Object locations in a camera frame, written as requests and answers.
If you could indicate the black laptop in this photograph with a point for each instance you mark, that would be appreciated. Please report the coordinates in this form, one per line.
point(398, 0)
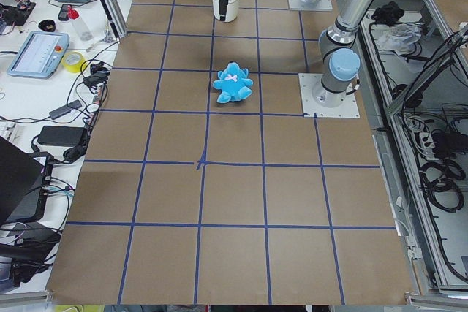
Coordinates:
point(24, 178)

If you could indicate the blue teddy bear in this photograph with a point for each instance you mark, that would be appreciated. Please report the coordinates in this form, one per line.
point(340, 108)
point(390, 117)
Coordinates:
point(234, 84)

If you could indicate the black power adapter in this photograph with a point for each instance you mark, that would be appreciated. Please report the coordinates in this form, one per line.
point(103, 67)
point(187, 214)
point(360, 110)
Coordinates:
point(61, 136)

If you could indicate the white lidded trash can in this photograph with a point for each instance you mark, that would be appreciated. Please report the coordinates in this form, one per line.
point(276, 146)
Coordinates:
point(231, 12)

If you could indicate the clear bottle red cap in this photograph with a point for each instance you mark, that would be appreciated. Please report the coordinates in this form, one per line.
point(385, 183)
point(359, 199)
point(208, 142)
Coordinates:
point(78, 24)

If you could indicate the yellow tape roll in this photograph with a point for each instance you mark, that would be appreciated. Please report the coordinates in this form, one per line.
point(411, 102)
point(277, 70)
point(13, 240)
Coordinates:
point(72, 61)

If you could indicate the blue teach pendant tablet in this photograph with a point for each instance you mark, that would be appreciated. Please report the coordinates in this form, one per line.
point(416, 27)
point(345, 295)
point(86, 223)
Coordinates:
point(40, 55)

